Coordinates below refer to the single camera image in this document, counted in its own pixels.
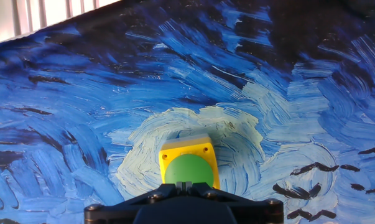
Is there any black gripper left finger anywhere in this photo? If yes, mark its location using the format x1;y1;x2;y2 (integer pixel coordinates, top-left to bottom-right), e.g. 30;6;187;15
83;181;185;224

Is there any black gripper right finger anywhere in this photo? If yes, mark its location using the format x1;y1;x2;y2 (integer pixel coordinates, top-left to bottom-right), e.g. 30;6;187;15
184;181;285;224

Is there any yellow box green push button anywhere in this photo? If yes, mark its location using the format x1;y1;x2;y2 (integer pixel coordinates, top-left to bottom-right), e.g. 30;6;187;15
158;133;221;190

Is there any painted wheat field tablecloth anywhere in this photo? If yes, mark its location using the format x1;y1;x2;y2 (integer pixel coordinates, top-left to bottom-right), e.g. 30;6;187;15
0;0;375;224

